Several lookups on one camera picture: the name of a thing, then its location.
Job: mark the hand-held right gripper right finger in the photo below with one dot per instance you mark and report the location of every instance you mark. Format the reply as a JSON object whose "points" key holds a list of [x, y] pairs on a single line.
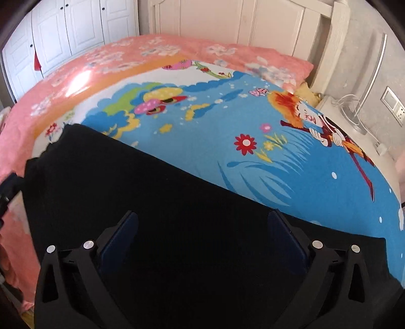
{"points": [[286, 237]]}

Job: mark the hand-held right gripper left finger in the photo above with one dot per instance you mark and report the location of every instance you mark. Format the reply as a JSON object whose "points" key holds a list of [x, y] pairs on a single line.
{"points": [[121, 235]]}

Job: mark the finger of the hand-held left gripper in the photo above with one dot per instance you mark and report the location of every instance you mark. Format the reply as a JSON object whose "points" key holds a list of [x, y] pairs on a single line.
{"points": [[9, 186]]}

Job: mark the black pants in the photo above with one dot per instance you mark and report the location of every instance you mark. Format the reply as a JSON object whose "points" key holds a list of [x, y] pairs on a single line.
{"points": [[189, 221]]}

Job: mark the blue cartoon printed bed sheet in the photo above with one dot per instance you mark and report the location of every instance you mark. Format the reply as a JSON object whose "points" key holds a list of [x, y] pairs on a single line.
{"points": [[221, 151]]}

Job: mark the white nightstand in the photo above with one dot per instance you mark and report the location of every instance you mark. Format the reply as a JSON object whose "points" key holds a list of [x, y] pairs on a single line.
{"points": [[348, 142]]}

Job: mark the red hanging ornament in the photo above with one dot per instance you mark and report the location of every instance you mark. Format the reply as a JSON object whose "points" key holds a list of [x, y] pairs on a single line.
{"points": [[37, 63]]}

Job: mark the white charger plug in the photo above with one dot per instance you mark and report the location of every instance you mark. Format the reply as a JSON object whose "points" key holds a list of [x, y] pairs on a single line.
{"points": [[382, 148]]}

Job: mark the yellow pillow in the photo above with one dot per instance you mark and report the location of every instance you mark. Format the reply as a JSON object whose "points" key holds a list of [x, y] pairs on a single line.
{"points": [[308, 95]]}

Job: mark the pink floral quilt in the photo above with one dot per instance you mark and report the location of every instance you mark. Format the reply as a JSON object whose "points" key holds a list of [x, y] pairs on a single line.
{"points": [[95, 63]]}

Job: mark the white wardrobe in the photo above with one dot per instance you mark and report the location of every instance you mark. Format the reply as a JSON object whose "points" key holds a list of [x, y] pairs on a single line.
{"points": [[63, 31]]}

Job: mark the silver pole table lamp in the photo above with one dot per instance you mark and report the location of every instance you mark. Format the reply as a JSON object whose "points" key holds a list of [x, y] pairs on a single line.
{"points": [[370, 82]]}

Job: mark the white wooden headboard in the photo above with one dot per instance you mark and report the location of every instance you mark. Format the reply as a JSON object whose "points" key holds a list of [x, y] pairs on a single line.
{"points": [[253, 28]]}

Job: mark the grey wall socket panel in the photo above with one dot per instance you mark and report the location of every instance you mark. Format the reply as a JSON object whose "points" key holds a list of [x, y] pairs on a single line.
{"points": [[394, 102]]}

